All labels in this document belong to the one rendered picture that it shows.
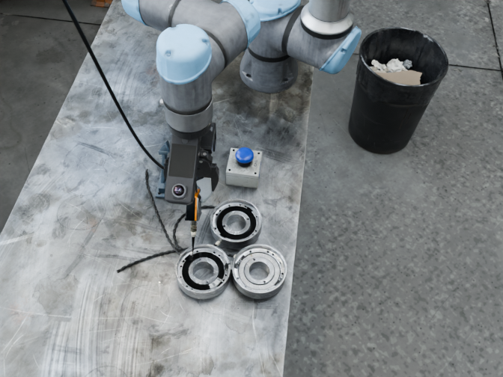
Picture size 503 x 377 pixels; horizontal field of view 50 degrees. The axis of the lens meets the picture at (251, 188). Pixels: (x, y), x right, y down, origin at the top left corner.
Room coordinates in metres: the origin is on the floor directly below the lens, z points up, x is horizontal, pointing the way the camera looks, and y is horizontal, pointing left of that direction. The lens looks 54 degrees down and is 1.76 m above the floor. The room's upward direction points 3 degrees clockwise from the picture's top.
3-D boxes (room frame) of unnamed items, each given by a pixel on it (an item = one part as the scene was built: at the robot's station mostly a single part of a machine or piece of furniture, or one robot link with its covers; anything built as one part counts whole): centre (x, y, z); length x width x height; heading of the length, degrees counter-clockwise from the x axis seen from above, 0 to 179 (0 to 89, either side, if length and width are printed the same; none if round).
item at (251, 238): (0.59, 0.03, 0.82); 0.10 x 0.10 x 0.04
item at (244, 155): (0.74, 0.02, 0.85); 0.04 x 0.04 x 0.05
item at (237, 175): (0.74, 0.02, 0.82); 0.08 x 0.07 x 0.05; 175
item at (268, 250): (0.48, -0.02, 0.82); 0.10 x 0.10 x 0.04
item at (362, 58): (1.63, -0.55, 0.21); 0.34 x 0.34 x 0.43
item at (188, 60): (0.59, 0.10, 1.23); 0.09 x 0.08 x 0.11; 149
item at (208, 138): (0.60, 0.10, 1.07); 0.09 x 0.08 x 0.12; 178
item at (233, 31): (0.68, 0.07, 1.23); 0.11 x 0.11 x 0.08; 59
